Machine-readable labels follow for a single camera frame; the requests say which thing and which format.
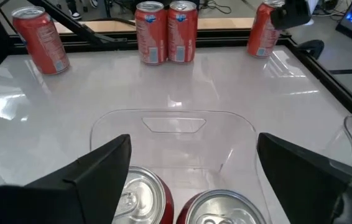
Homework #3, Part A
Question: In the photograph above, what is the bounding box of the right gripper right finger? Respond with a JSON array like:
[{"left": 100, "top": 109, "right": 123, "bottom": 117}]
[{"left": 256, "top": 133, "right": 352, "bottom": 224}]

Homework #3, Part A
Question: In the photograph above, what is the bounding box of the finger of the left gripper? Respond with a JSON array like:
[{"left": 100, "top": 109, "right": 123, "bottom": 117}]
[{"left": 270, "top": 4, "right": 292, "bottom": 30}]

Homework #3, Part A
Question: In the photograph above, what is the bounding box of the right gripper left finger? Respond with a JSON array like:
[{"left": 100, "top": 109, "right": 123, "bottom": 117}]
[{"left": 0, "top": 133, "right": 132, "bottom": 224}]

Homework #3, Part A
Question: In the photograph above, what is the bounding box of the red can with blue logo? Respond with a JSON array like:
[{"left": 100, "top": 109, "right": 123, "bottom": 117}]
[
  {"left": 246, "top": 0, "right": 284, "bottom": 58},
  {"left": 134, "top": 1, "right": 168, "bottom": 65},
  {"left": 167, "top": 0, "right": 198, "bottom": 64},
  {"left": 11, "top": 6, "right": 70, "bottom": 75}
]

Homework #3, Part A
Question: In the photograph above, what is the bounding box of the red soda can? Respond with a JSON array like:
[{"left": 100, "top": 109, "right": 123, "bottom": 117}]
[
  {"left": 175, "top": 189, "right": 269, "bottom": 224},
  {"left": 112, "top": 166, "right": 175, "bottom": 224}
]

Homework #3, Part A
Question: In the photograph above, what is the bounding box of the black rounded floor object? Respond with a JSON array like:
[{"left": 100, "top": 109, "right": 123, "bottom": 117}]
[{"left": 297, "top": 39, "right": 325, "bottom": 60}]

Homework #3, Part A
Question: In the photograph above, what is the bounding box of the clear plastic bin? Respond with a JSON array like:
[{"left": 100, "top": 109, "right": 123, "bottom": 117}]
[
  {"left": 89, "top": 108, "right": 273, "bottom": 224},
  {"left": 323, "top": 111, "right": 352, "bottom": 175}
]

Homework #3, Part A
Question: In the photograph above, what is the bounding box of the white glossy surface sheet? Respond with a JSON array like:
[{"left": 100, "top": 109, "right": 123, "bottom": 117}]
[{"left": 0, "top": 45, "right": 352, "bottom": 224}]

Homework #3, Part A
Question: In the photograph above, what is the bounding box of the black floor cable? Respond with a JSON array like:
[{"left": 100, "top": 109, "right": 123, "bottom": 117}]
[{"left": 205, "top": 0, "right": 233, "bottom": 15}]

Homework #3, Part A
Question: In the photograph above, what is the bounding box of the black aluminium table frame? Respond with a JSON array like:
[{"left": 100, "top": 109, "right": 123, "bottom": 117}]
[{"left": 0, "top": 0, "right": 352, "bottom": 114}]

